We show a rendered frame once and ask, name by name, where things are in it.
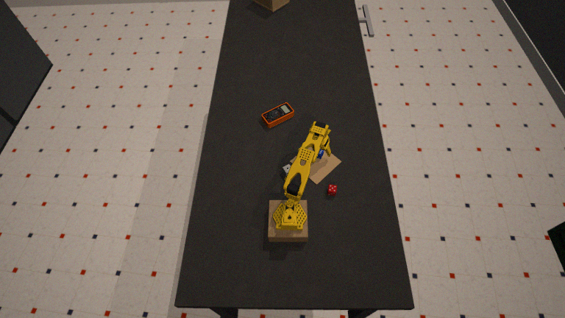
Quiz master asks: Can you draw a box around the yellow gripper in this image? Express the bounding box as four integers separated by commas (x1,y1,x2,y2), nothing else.
320,130,331,157

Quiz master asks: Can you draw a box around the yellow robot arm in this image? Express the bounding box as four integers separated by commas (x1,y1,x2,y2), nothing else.
273,121,329,230

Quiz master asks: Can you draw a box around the orange digital multimeter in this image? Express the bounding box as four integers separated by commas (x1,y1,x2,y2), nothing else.
261,102,294,128

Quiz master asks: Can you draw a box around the red die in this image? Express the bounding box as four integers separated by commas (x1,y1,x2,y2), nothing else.
327,184,337,196

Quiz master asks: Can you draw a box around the peach flat mat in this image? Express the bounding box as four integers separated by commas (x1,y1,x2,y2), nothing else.
309,150,341,185

